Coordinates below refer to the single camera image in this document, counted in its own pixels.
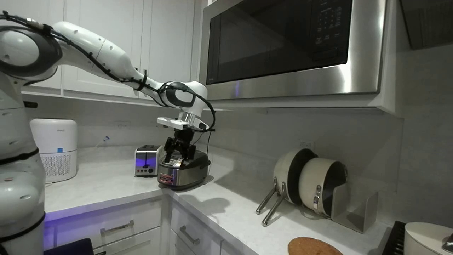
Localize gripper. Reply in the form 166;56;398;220
163;127;197;164

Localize silver toaster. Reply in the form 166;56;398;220
134;144;164;177

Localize silver and black rice cooker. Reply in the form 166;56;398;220
157;149;212;191

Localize white drawer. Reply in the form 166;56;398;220
170;201;224;255
53;199;163;249
93;227;162;255

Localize cream frying pan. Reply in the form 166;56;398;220
256;156;291;215

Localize cream saute pan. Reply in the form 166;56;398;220
262;148;318;227

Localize white air purifier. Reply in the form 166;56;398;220
30;118;78;183

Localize microwave door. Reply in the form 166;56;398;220
206;0;316;85

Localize cream saucepan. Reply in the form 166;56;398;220
298;157;348;217

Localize round cork trivet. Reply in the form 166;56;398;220
287;237;344;255

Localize grey pan rack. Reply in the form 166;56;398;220
331;183;379;233

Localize stainless steel microwave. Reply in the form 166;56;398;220
199;0;388;101

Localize white pot with lid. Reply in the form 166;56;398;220
403;222;453;255

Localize range hood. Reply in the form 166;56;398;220
400;0;453;50

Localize silver drawer handle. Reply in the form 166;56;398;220
100;220;134;236
179;225;201;246

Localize white wall cabinets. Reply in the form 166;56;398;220
0;0;208;100

